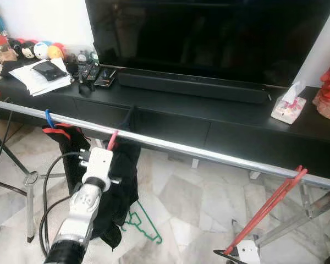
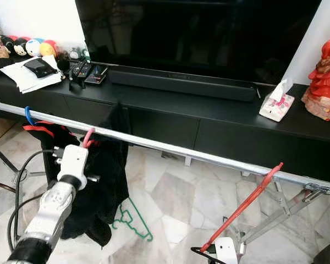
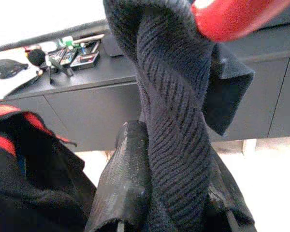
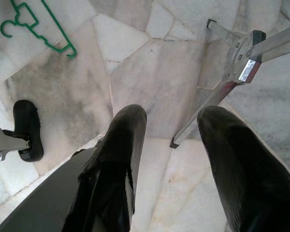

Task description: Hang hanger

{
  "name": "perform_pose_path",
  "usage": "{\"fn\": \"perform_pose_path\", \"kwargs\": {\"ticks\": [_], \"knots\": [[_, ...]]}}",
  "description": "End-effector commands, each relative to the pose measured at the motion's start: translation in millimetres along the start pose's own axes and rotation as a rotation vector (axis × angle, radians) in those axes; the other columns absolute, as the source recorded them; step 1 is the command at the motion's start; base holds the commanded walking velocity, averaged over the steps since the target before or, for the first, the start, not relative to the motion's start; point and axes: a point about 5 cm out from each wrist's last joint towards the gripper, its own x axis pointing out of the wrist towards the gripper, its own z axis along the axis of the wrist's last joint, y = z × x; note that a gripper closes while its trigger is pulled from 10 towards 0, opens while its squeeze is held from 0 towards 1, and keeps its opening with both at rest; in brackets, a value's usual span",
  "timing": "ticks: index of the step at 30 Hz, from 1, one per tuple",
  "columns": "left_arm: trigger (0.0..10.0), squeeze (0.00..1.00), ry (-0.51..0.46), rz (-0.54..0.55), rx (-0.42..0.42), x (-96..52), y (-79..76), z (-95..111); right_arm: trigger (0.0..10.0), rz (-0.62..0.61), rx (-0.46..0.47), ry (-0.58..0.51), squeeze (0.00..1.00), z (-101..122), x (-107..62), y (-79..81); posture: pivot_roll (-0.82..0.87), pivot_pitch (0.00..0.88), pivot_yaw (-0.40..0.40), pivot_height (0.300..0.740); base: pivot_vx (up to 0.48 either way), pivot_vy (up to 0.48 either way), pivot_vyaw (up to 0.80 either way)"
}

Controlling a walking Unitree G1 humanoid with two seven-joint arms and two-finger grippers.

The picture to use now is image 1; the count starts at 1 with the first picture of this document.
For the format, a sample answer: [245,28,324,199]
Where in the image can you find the black ribbed knit garment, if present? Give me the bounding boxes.
[90,106,142,250]

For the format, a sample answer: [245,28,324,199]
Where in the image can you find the green plastic hanger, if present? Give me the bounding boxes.
[121,199,163,245]

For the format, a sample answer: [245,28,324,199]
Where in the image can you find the blue plastic hanger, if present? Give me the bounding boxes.
[45,108,56,129]

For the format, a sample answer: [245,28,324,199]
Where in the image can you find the black white-legged TV cabinet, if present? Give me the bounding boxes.
[0,70,330,180]

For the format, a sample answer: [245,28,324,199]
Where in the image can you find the silver metal clothes rack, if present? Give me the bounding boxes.
[0,99,330,259]

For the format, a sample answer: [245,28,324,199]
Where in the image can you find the black soundbar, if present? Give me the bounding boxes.
[116,70,271,106]

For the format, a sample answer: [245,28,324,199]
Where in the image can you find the black flat television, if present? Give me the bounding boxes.
[85,0,330,87]

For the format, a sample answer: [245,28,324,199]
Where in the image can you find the small black flat device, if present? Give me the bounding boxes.
[93,68,118,89]

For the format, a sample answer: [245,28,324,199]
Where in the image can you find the black remote control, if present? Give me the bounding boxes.
[78,64,103,84]

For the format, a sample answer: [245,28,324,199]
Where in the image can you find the orange egg figurine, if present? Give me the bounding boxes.
[47,42,66,61]

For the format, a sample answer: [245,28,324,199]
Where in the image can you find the black zip pouch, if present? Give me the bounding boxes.
[32,60,67,83]

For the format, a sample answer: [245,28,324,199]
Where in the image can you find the white papers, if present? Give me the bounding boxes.
[9,57,74,97]

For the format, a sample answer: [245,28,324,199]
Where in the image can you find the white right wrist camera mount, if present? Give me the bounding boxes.
[238,240,261,264]

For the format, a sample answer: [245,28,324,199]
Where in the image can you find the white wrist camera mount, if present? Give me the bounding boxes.
[81,147,115,190]
[238,240,261,264]

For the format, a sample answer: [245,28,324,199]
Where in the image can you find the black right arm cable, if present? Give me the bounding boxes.
[213,249,248,264]

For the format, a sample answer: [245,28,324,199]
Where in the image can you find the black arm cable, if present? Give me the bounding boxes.
[39,151,84,257]
[213,249,248,264]

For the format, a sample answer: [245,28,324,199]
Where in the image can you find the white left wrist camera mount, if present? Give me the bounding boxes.
[81,147,115,190]

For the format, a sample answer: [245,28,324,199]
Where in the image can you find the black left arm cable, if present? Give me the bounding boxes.
[39,151,84,257]

